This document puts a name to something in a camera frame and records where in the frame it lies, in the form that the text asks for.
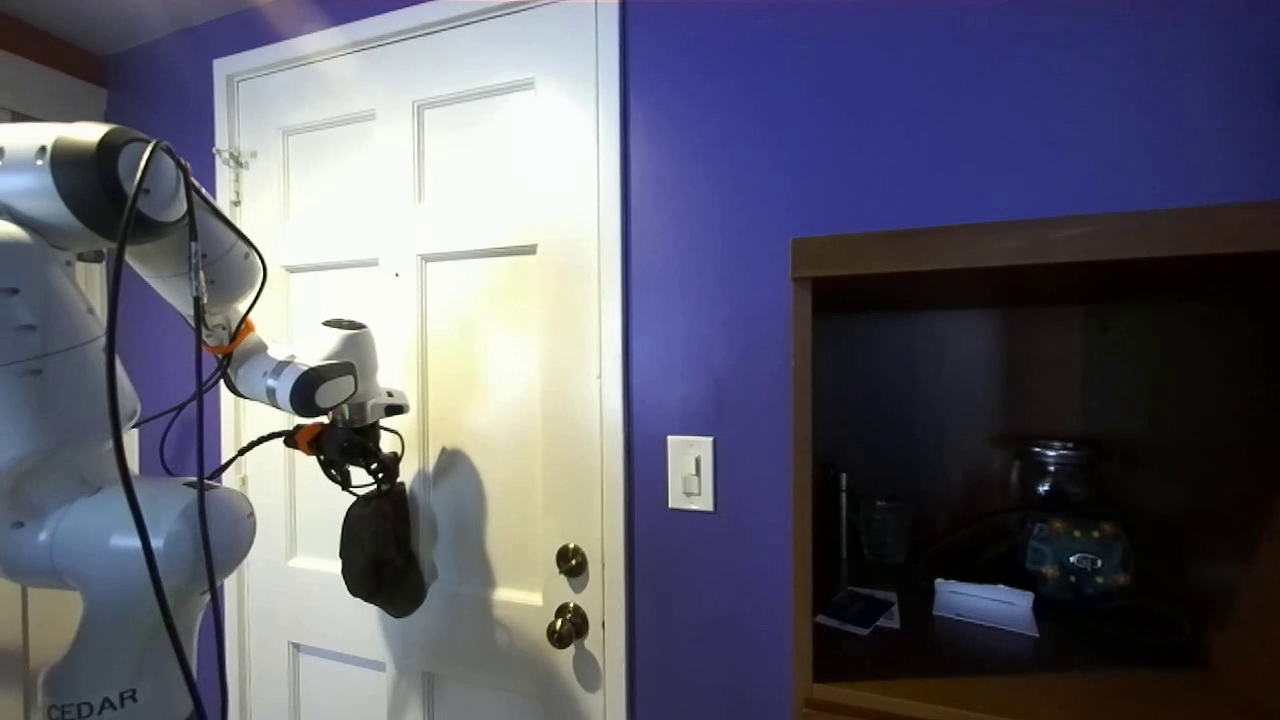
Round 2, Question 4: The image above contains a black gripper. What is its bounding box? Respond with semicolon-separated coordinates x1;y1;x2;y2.
317;425;401;491

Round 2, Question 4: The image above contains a dark grey hat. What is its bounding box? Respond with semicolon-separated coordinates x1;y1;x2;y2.
341;484;427;618

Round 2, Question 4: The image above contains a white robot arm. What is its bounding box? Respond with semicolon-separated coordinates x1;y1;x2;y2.
0;119;408;720

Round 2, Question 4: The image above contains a white panelled door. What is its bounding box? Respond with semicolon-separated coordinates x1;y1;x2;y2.
215;0;628;720

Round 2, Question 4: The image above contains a brass door knob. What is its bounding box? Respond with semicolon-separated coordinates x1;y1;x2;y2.
542;603;590;650

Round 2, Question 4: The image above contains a brown wooden cabinet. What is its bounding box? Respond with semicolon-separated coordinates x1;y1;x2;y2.
790;201;1280;720

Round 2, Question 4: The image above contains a brass deadbolt lock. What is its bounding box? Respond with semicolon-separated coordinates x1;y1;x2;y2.
557;545;586;582

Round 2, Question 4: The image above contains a small box on shelf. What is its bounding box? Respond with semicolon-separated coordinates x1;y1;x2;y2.
820;587;898;636

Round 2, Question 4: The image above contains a white card on shelf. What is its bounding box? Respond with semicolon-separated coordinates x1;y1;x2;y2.
930;582;1039;639

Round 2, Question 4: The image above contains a dark glass jar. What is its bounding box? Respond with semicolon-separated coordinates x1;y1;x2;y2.
1012;437;1133;603

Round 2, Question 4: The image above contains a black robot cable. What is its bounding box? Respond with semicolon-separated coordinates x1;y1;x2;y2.
98;138;330;720

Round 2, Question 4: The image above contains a white light switch plate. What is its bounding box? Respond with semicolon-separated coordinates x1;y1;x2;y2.
669;437;714;512

